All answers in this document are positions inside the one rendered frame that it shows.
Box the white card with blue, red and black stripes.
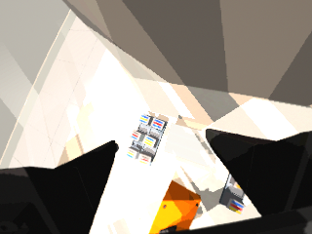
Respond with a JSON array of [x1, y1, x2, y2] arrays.
[[130, 130, 146, 142]]

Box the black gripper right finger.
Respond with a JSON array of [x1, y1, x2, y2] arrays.
[[206, 129, 312, 216]]

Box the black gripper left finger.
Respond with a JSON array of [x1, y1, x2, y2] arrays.
[[0, 139, 117, 234]]

